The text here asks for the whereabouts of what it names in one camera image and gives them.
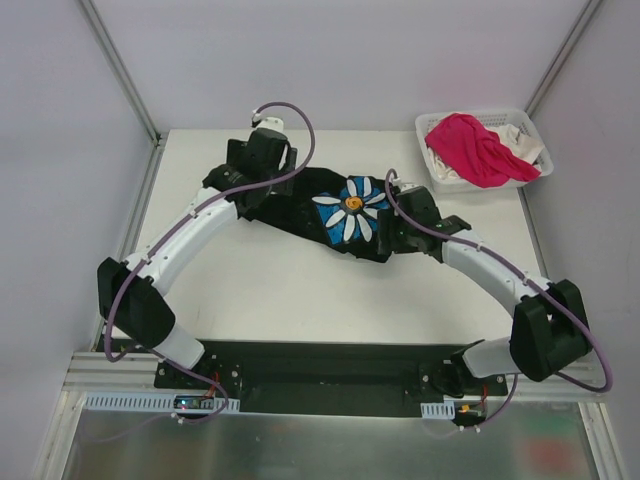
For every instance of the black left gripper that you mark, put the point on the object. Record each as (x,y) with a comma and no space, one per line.
(255,201)

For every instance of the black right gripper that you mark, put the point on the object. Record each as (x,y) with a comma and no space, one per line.
(400,232)

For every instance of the black daisy print t-shirt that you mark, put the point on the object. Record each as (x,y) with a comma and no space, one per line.
(340,212)

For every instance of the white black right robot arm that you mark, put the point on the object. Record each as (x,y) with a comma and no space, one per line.
(549,327)

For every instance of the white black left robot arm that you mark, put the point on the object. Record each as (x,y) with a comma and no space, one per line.
(131,293)

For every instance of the pink t-shirt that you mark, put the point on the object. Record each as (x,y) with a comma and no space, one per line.
(476,154)

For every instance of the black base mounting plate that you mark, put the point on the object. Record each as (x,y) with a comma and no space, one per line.
(372,380)

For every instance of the white cream t-shirt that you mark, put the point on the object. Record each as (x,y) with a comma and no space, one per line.
(521,145)

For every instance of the white plastic basket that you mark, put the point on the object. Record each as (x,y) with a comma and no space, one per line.
(442,179)

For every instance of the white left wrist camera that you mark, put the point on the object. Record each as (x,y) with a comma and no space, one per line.
(267,122)

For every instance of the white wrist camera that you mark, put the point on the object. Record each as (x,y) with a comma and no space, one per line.
(267,122)
(398,186)

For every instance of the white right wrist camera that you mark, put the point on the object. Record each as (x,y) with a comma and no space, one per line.
(398,186)

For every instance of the left table edge rail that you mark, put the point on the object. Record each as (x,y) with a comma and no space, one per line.
(141,192)

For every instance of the white right cable duct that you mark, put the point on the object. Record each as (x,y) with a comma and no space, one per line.
(445,410)

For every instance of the white cable duct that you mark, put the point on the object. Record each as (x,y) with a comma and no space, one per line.
(159,403)
(445,410)

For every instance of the left aluminium frame post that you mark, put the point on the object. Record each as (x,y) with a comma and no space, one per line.
(108,47)

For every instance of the aluminium frame post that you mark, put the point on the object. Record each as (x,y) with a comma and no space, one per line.
(108,47)
(585,18)

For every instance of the front aluminium rail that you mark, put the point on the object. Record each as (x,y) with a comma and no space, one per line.
(91,371)

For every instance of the white left cable duct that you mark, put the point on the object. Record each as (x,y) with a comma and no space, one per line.
(159,403)

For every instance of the right aluminium frame post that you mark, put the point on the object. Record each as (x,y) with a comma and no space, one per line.
(585,18)

